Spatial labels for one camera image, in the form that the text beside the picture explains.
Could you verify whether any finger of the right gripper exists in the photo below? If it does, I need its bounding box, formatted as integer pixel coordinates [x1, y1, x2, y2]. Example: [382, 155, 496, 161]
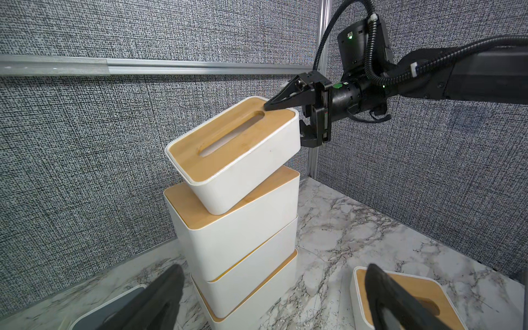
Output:
[299, 105, 330, 148]
[263, 71, 332, 111]

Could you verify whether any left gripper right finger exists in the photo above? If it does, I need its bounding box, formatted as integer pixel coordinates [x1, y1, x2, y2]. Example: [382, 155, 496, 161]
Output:
[365, 263, 449, 329]

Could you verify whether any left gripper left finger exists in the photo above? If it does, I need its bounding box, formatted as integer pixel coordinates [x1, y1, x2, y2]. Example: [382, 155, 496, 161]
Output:
[99, 264, 185, 330]

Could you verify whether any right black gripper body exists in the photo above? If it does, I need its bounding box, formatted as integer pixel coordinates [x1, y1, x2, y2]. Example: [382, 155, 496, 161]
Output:
[315, 19, 392, 141]

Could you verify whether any yellow lid tissue box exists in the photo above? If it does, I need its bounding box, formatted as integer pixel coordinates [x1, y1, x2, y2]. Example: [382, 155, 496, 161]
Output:
[188, 219, 298, 319]

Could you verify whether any grey lid tissue box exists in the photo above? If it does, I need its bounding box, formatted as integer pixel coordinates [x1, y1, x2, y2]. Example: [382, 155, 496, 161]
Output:
[68, 285, 147, 330]

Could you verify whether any bamboo lid tissue box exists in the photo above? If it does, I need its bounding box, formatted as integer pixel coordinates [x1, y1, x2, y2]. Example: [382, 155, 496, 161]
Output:
[350, 266, 467, 329]
[165, 96, 301, 215]
[164, 166, 301, 281]
[193, 250, 298, 329]

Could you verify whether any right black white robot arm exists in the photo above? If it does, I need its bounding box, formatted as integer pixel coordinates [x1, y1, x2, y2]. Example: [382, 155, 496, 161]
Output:
[264, 16, 527, 148]

